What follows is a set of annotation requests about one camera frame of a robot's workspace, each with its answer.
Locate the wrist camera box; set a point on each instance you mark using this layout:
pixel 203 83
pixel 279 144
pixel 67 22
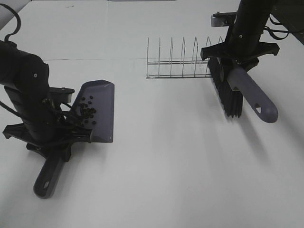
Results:
pixel 223 19
pixel 61 94

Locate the purple plastic dustpan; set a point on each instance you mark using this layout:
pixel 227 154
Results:
pixel 94 105

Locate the pile of coffee beans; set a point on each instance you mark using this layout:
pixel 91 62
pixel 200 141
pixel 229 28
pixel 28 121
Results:
pixel 87 112

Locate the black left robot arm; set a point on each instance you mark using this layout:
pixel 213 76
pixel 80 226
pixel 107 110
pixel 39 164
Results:
pixel 25 80

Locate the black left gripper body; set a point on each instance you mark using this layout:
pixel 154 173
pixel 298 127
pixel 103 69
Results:
pixel 45 136

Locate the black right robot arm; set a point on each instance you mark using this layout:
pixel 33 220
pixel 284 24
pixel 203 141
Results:
pixel 245 27

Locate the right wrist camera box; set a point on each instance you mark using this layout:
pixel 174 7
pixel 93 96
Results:
pixel 223 19

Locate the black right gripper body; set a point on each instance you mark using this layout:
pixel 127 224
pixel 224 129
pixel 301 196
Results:
pixel 225 56

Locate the purple brush black bristles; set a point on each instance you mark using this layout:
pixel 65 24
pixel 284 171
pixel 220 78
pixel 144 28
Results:
pixel 234 84

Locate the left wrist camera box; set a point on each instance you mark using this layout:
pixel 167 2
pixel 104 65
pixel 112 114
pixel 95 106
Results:
pixel 61 94

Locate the metal wire rack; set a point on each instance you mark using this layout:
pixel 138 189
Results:
pixel 165 61

